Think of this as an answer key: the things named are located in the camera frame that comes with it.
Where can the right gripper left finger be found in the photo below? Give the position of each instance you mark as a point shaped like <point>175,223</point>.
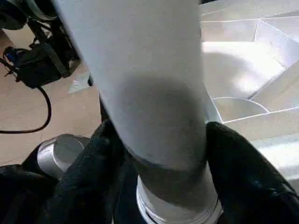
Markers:
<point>88,182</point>

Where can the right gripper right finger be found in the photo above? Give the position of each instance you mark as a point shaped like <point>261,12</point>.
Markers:
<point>247,182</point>

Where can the white plastic table top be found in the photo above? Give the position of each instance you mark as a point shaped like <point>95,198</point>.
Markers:
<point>252,70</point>

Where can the white plastic table leg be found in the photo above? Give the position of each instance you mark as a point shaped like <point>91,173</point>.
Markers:
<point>149,84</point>

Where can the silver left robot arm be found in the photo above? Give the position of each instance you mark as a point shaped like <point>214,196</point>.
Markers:
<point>58,154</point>

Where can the black floor bag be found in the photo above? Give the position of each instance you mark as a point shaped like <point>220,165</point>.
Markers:
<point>32,67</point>

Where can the black work table frame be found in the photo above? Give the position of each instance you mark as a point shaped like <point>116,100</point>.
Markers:
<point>53,46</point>

